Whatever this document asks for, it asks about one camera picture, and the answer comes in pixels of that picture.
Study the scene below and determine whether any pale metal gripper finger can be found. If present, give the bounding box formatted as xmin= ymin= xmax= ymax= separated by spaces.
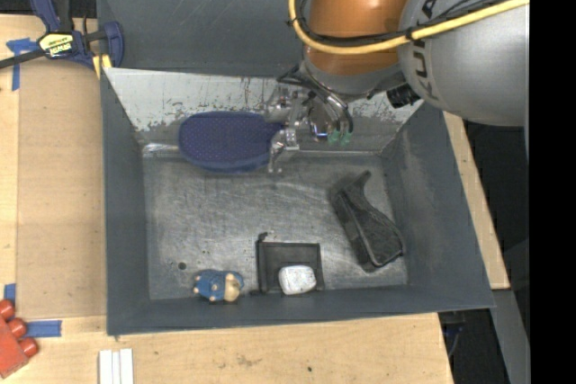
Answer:
xmin=264 ymin=102 xmax=294 ymax=128
xmin=267 ymin=128 xmax=301 ymax=174

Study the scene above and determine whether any blue dotted slipper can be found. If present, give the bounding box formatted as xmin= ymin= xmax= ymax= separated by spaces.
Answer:
xmin=177 ymin=111 xmax=286 ymax=173

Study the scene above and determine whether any grey metal bin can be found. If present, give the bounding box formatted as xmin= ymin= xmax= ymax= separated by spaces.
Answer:
xmin=94 ymin=0 xmax=497 ymax=336

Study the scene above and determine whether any black open box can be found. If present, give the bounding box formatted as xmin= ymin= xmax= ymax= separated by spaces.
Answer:
xmin=255 ymin=232 xmax=326 ymax=296

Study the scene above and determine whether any black textured grip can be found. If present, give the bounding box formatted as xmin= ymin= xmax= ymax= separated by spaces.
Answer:
xmin=330 ymin=170 xmax=406 ymax=273

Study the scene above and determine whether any white speckled stone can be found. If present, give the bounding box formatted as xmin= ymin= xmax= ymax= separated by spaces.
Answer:
xmin=277 ymin=264 xmax=318 ymax=296

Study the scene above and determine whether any blue toy animal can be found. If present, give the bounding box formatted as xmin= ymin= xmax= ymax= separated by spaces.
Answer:
xmin=193 ymin=269 xmax=246 ymax=304

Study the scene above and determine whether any red studded toy block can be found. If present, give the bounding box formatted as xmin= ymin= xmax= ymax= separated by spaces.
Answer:
xmin=0 ymin=299 xmax=40 ymax=380

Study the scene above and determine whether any black cylinder on white bracket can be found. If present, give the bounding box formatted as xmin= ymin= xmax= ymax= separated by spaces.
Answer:
xmin=385 ymin=84 xmax=418 ymax=110

